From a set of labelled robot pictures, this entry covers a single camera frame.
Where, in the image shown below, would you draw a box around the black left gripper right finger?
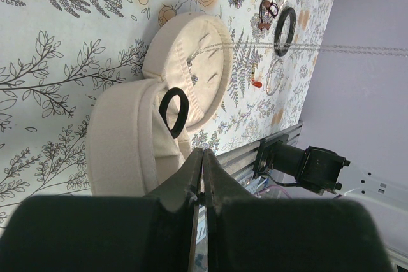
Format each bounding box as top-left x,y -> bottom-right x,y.
203,149 -> 391,271

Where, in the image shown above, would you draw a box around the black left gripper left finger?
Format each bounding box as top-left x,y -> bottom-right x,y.
1,148 -> 203,271

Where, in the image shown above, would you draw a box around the beige round jewelry case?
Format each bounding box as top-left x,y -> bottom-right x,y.
86,12 -> 233,197

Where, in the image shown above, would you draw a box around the small black ring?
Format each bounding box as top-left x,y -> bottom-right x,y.
158,87 -> 191,141

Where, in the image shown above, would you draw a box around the thin silver chain necklace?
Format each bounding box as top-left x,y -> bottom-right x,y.
186,41 -> 408,87

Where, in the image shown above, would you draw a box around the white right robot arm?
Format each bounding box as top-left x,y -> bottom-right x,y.
253,134 -> 407,213

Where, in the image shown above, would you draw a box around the small red earring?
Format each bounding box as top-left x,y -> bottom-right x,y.
251,65 -> 263,89

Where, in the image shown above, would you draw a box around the floral patterned table mat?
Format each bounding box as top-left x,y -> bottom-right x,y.
1,0 -> 334,228

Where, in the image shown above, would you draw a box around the aluminium front rail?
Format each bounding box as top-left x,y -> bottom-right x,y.
191,118 -> 305,272

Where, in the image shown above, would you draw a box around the large black ring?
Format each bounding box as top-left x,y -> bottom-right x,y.
273,6 -> 296,58

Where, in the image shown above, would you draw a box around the red beaded chain bracelet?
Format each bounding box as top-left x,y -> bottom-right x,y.
257,0 -> 289,32

